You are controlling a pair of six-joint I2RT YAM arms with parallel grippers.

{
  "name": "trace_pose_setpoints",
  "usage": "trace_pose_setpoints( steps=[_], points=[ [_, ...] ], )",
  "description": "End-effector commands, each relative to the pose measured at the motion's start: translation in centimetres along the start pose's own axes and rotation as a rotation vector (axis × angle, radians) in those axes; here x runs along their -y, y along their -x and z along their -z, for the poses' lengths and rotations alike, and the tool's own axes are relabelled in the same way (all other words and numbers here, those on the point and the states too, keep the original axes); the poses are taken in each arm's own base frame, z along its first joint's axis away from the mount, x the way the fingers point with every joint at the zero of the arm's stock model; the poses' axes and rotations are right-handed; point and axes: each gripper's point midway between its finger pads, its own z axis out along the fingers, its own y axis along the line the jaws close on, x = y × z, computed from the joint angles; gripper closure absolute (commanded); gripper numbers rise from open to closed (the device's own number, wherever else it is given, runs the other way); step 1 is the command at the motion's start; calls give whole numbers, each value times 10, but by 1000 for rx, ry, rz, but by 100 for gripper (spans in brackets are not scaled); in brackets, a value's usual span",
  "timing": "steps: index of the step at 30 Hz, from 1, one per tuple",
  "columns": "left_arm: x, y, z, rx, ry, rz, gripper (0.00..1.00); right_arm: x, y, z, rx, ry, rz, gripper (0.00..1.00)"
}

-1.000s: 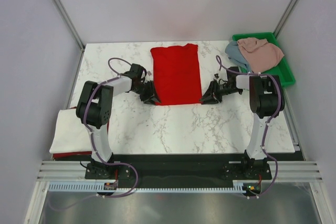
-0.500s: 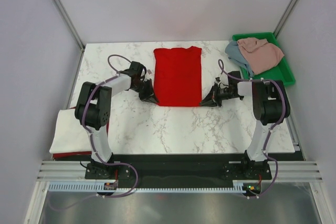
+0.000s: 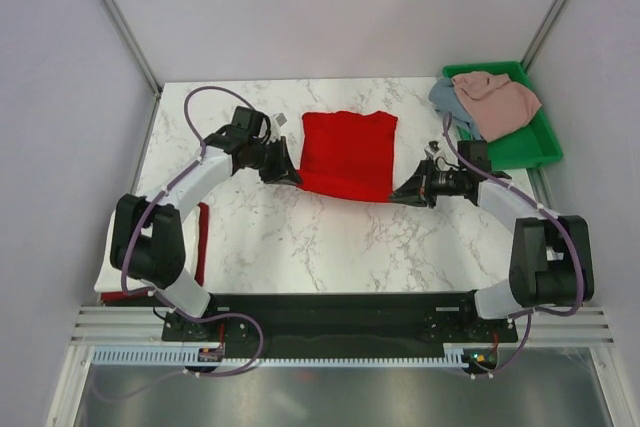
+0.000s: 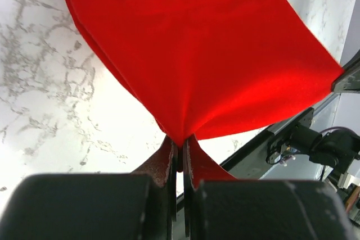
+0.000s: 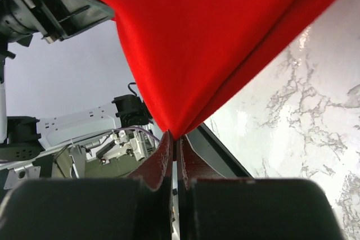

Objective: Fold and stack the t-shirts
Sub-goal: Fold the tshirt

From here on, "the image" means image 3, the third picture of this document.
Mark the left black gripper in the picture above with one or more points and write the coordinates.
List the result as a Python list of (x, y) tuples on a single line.
[(282, 162)]

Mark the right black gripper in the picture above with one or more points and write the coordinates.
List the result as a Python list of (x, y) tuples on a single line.
[(403, 195)]

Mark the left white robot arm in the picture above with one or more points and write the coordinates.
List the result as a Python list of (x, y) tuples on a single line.
[(147, 244)]

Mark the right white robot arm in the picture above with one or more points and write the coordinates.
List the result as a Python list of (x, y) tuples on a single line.
[(550, 269)]

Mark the light blue t-shirt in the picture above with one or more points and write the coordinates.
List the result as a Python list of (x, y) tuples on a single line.
[(445, 101)]

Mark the pink t-shirt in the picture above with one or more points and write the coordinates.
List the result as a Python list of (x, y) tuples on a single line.
[(497, 105)]

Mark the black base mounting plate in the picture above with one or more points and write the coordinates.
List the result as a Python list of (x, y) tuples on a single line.
[(448, 317)]

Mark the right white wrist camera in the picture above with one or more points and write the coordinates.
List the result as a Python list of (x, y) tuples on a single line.
[(435, 149)]

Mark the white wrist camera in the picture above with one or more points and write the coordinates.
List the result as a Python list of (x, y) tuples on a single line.
[(435, 149), (274, 127)]

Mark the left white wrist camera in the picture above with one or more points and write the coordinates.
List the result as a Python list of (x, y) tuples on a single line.
[(274, 127)]

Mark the aluminium frame rail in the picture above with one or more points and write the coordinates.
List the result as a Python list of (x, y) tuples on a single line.
[(139, 325)]

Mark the grey slotted cable duct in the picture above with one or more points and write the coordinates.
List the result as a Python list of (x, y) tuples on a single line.
[(179, 356)]

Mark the left aluminium corner post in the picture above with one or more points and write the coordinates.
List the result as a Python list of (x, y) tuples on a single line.
[(126, 35)]

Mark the aluminium corner post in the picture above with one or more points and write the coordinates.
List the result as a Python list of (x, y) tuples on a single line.
[(550, 19), (126, 35)]

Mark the right aluminium corner post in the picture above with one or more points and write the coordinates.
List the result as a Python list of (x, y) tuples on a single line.
[(550, 19)]

